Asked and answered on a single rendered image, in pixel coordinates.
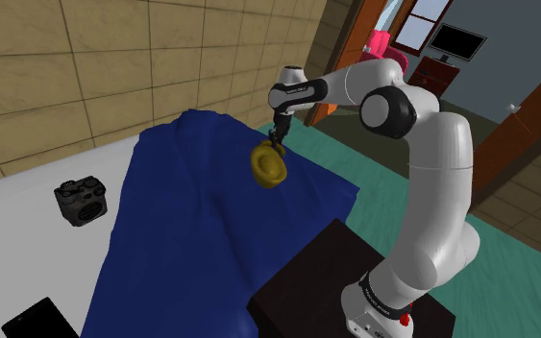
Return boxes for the yellow bowl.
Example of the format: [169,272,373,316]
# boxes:
[250,140,288,190]

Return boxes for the pink armchair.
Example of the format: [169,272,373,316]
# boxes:
[357,29,409,76]

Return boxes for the dark red cabinet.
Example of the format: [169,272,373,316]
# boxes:
[407,54,461,99]

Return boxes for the dark robot stand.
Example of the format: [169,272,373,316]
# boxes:
[245,217,457,338]

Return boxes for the black television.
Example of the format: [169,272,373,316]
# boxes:
[427,22,488,64]

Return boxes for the black boxy radio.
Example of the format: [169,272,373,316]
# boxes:
[53,175,110,229]

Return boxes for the brown wooden door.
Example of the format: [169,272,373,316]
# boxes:
[471,65,541,207]

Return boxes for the teal rug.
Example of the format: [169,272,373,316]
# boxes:
[257,114,541,338]

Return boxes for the black flat tablet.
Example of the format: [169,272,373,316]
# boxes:
[0,296,80,338]

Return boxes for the window with brown frame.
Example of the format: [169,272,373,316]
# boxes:
[388,0,454,58]

